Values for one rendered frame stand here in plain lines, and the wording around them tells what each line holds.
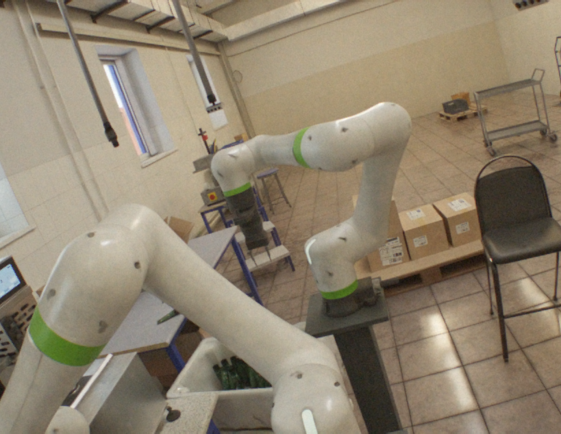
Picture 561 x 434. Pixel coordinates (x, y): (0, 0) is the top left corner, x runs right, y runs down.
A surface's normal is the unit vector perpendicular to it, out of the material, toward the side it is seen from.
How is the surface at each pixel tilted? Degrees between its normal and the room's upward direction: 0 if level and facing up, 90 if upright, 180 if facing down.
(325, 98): 90
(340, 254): 89
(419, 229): 90
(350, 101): 90
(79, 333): 106
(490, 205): 77
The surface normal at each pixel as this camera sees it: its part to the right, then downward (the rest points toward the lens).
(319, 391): -0.13, -0.95
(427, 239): -0.07, 0.33
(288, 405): -0.50, -0.82
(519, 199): -0.36, 0.18
